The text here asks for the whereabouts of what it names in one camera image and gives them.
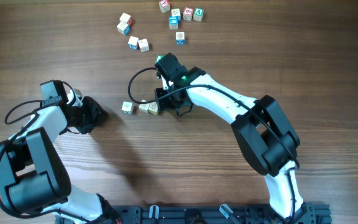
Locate green-sided Z block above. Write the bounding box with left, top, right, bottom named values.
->
left=138, top=39, right=150, bottom=52

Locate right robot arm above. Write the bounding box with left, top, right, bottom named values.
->
left=155, top=53, right=303, bottom=221

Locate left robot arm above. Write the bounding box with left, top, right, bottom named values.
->
left=0, top=80, right=121, bottom=223

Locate plain white picture block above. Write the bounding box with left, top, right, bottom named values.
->
left=121, top=101, right=134, bottom=114

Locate red V block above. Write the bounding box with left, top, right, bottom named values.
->
left=139, top=100, right=150, bottom=113

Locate blue P letter block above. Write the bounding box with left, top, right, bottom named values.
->
left=128, top=36, right=139, bottom=50

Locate green J letter block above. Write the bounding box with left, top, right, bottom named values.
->
left=155, top=55, right=164, bottom=62

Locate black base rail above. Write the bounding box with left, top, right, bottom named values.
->
left=114, top=203, right=333, bottom=224

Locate blue-sided white block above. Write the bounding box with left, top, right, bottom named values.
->
left=117, top=21, right=131, bottom=35

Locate green V block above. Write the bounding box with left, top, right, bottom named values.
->
left=193, top=7, right=204, bottom=22

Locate blue-topped block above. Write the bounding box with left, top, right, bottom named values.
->
left=168, top=16, right=178, bottom=30

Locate red A top block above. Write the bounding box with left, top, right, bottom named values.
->
left=158, top=0, right=170, bottom=13

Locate red-sided white block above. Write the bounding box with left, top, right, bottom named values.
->
left=119, top=12, right=132, bottom=26

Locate green-sided picture block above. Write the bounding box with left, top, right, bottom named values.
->
left=148, top=102, right=159, bottom=114

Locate blue D letter block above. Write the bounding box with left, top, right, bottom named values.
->
left=175, top=32, right=185, bottom=45

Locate red 6 block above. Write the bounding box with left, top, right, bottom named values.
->
left=183, top=7, right=194, bottom=21

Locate blue-sided picture block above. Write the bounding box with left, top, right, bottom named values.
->
left=171, top=8, right=181, bottom=22

